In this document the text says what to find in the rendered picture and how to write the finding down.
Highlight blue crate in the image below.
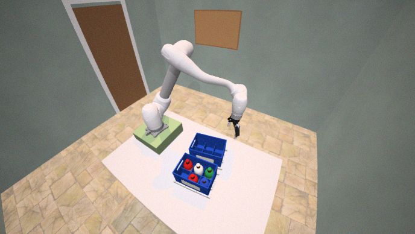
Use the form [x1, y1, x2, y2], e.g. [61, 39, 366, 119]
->
[189, 134, 227, 167]
[174, 155, 218, 195]

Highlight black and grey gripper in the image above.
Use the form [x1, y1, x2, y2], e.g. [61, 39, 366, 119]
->
[227, 116, 240, 139]

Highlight white bottle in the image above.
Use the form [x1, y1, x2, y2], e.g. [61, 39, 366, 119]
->
[194, 163, 203, 176]

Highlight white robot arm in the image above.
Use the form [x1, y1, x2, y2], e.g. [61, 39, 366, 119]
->
[142, 40, 247, 138]

